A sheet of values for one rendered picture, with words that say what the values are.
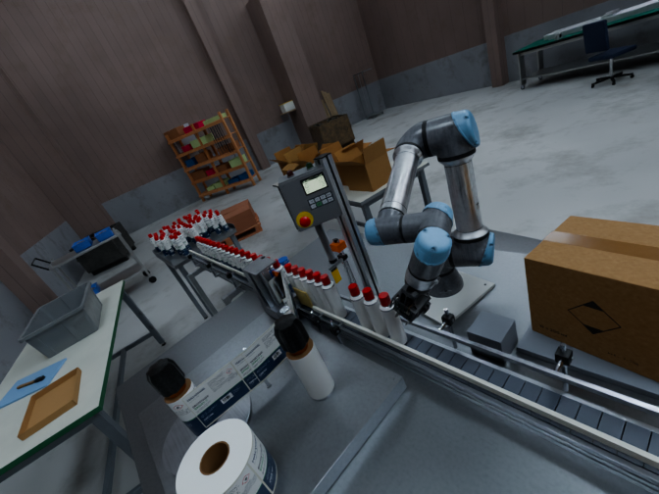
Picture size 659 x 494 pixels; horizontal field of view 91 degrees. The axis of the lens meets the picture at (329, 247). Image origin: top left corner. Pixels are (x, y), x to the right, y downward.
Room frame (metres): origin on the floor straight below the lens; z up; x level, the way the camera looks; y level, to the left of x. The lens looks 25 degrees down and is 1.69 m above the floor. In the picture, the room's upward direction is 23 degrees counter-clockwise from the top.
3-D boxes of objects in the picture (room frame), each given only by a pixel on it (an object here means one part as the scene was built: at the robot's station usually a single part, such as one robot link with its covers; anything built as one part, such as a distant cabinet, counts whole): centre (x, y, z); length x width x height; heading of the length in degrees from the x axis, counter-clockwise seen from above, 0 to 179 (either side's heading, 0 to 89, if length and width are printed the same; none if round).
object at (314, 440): (0.84, 0.45, 0.86); 0.80 x 0.67 x 0.05; 32
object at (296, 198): (1.11, -0.01, 1.38); 0.17 x 0.10 x 0.19; 87
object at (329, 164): (1.09, -0.10, 1.16); 0.04 x 0.04 x 0.67; 32
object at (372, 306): (0.88, -0.06, 0.98); 0.05 x 0.05 x 0.20
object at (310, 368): (0.76, 0.20, 1.03); 0.09 x 0.09 x 0.30
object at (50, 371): (1.74, 1.99, 0.81); 0.32 x 0.24 x 0.01; 96
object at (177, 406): (0.80, 0.60, 1.04); 0.09 x 0.09 x 0.29
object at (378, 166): (2.84, -0.58, 0.97); 0.51 x 0.42 x 0.37; 116
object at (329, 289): (1.07, 0.06, 0.98); 0.05 x 0.05 x 0.20
